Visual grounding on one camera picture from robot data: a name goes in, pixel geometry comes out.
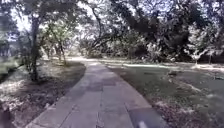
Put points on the grey stone slab path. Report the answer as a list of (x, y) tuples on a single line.
[(100, 100)]

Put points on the pale-leaved small tree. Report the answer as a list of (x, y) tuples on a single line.
[(197, 43)]

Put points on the leaf-strewn bare ground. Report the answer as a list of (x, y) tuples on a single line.
[(50, 85)]

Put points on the leaf-strewn grass ground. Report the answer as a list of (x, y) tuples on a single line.
[(173, 91)]

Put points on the small thin-trunked tree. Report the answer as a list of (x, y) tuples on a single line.
[(62, 53)]

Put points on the robot's own part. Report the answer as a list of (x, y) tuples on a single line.
[(142, 125)]

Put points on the wood of dark trees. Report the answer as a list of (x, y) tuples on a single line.
[(156, 30)]

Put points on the tree with dark trunk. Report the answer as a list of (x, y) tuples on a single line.
[(34, 53)]

